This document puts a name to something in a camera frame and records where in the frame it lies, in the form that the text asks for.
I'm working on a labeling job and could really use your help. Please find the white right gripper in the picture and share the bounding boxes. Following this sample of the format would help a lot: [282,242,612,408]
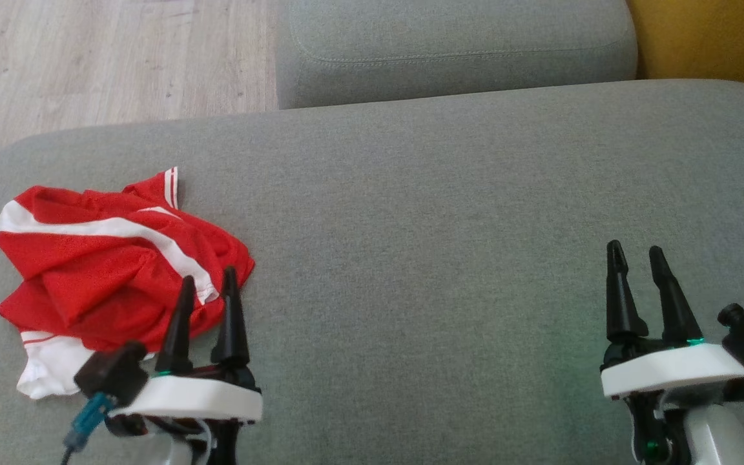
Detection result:
[600,240,744,465]

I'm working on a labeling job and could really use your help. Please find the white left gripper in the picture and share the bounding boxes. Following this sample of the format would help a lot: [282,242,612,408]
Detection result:
[106,267,263,465]

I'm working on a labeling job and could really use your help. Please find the red basketball jersey white sleeves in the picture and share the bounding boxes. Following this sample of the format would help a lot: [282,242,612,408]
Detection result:
[0,166,256,400]

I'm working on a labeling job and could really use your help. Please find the grey stitched sofa cushion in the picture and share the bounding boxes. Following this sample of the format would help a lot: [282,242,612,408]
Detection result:
[274,0,639,110]

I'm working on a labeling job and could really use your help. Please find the teal plug left camera cable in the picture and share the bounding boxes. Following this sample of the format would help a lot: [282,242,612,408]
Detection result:
[61,393,118,465]

